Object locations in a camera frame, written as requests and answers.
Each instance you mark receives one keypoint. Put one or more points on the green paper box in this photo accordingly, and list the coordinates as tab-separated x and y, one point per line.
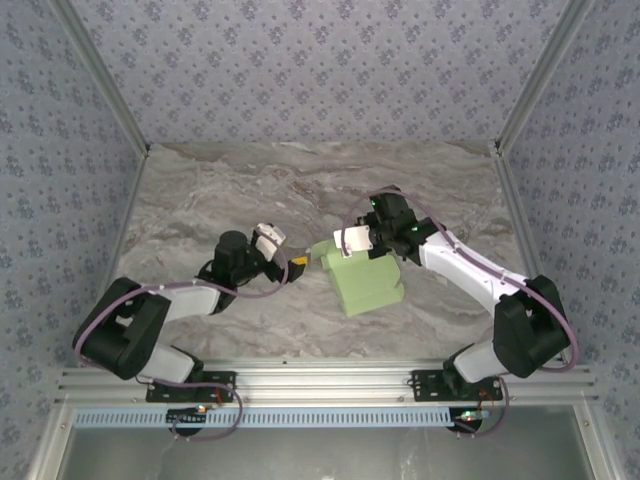
365	285

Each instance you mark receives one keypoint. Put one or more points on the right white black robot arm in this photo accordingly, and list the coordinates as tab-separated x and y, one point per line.
465	265

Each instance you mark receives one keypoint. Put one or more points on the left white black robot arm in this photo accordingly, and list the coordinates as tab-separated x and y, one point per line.
190	300

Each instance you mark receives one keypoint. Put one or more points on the left control board with LED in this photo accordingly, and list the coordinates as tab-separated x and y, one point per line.
187	416

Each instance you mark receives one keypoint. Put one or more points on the control board with led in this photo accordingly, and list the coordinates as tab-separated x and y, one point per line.
187	416
467	416

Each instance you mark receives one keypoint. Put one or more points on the right control board with LED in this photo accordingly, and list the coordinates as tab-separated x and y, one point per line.
467	416

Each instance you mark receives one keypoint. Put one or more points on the grey metal panel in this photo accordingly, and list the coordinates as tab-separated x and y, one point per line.
325	455

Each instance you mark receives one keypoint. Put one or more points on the aluminium cross rail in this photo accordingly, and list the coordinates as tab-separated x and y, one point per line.
325	380

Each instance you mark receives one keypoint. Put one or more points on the aluminium left side rail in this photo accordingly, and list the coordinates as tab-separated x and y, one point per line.
129	210

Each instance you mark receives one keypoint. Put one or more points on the aluminium right side rail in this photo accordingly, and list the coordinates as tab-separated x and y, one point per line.
517	210

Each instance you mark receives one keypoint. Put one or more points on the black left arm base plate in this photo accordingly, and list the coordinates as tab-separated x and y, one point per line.
220	387

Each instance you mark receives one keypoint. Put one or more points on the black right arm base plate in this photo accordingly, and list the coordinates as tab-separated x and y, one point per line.
425	387

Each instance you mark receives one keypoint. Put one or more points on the aluminium right corner post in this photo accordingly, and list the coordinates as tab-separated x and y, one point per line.
540	75

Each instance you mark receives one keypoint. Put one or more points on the aluminium corner post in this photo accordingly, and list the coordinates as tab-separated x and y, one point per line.
102	75
540	75

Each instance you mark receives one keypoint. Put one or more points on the aluminium left corner post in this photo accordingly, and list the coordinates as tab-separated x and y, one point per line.
102	75

